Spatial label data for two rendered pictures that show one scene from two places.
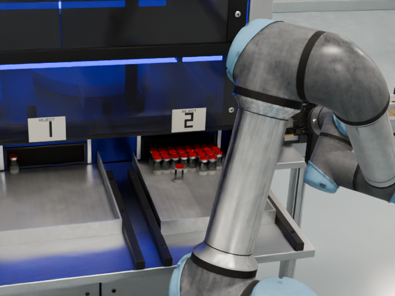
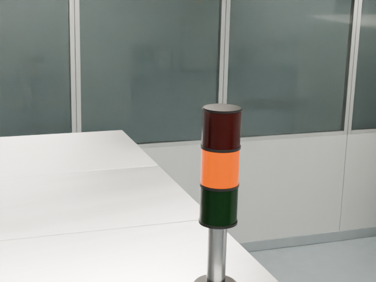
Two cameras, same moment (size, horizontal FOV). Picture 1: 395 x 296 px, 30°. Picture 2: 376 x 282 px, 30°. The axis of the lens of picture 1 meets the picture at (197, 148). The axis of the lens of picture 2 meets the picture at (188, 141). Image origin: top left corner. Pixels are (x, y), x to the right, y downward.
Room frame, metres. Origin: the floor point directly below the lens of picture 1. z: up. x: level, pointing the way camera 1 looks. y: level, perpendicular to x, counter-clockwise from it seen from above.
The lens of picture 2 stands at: (0.93, 0.04, 2.53)
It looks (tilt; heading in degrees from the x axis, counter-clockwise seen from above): 15 degrees down; 357
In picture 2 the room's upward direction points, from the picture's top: 1 degrees clockwise
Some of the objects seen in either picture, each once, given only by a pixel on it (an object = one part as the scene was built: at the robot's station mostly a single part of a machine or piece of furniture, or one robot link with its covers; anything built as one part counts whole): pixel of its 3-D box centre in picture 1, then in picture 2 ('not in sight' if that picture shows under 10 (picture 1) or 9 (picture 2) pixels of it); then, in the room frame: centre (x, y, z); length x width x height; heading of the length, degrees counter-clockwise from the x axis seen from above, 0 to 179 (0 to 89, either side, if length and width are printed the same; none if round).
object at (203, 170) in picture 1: (203, 165); not in sight; (1.64, -0.02, 0.90); 0.02 x 0.02 x 0.05
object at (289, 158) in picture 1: (274, 154); not in sight; (1.80, -0.21, 0.87); 0.14 x 0.13 x 0.02; 17
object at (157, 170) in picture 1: (187, 162); not in sight; (1.65, 0.02, 0.90); 0.18 x 0.02 x 0.05; 106
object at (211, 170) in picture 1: (211, 165); not in sight; (1.65, -0.04, 0.90); 0.02 x 0.02 x 0.05
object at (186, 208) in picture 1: (198, 185); not in sight; (1.55, -0.01, 0.90); 0.34 x 0.26 x 0.04; 16
